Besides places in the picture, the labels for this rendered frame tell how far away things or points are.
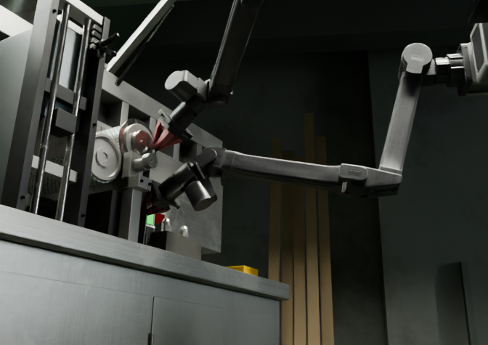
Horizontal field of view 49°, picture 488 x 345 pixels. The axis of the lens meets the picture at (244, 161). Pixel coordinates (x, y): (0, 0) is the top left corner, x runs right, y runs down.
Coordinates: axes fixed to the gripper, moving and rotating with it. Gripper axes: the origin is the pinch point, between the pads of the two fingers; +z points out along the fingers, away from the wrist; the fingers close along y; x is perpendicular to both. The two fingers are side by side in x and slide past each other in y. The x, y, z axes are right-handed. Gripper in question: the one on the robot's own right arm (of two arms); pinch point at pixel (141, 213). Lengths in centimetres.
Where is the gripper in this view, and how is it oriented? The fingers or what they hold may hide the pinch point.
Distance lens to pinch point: 149.5
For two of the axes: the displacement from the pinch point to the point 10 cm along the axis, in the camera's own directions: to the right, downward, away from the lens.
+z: -7.5, 6.1, 2.5
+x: -4.0, -7.3, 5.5
